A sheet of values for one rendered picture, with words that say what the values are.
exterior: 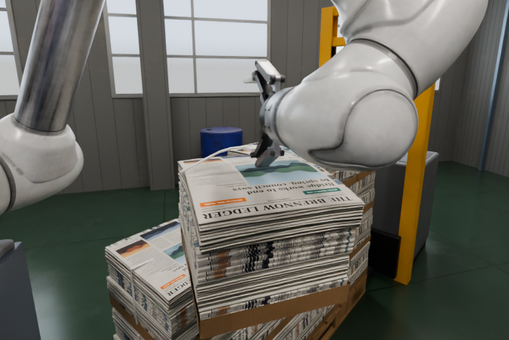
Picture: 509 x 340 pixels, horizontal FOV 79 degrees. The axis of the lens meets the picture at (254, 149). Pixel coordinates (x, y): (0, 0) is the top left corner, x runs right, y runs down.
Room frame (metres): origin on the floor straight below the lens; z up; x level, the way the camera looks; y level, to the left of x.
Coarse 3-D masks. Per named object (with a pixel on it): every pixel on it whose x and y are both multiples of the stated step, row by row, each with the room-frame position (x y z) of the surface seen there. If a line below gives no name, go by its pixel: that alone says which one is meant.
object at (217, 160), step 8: (192, 160) 0.75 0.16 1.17; (200, 160) 0.74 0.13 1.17; (208, 160) 0.73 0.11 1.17; (216, 160) 0.73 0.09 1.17; (224, 160) 0.73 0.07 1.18; (232, 160) 0.72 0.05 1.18; (240, 160) 0.71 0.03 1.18; (248, 160) 0.70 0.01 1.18; (256, 160) 0.70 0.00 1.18; (184, 208) 0.63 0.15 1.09; (184, 216) 0.63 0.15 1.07; (184, 240) 0.68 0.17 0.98
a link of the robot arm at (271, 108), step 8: (288, 88) 0.44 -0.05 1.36; (272, 96) 0.45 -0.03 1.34; (280, 96) 0.41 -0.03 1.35; (272, 104) 0.42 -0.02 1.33; (272, 112) 0.41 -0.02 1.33; (264, 120) 0.45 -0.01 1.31; (272, 120) 0.41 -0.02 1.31; (272, 128) 0.41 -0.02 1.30; (272, 136) 0.43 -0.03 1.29; (280, 144) 0.42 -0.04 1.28
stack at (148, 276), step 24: (144, 240) 0.96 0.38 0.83; (168, 240) 0.96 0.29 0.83; (120, 264) 0.85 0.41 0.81; (144, 264) 0.82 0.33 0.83; (168, 264) 0.82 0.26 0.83; (120, 288) 0.86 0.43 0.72; (144, 288) 0.75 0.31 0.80; (168, 288) 0.72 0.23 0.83; (144, 312) 0.76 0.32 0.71; (168, 312) 0.68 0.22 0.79; (192, 312) 0.72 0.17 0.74; (312, 312) 1.24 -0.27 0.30; (336, 312) 1.45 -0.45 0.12; (120, 336) 0.90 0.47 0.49; (168, 336) 0.68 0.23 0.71; (192, 336) 0.73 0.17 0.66; (216, 336) 0.79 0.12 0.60; (240, 336) 0.87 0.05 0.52; (264, 336) 0.98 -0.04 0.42; (288, 336) 1.10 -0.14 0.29
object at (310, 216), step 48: (192, 192) 0.49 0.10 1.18; (240, 192) 0.50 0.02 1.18; (288, 192) 0.51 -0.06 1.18; (336, 192) 0.52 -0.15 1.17; (192, 240) 0.48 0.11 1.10; (240, 240) 0.43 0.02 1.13; (288, 240) 0.46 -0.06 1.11; (336, 240) 0.50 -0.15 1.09; (192, 288) 0.54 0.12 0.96; (240, 288) 0.45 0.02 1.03; (288, 288) 0.48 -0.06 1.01
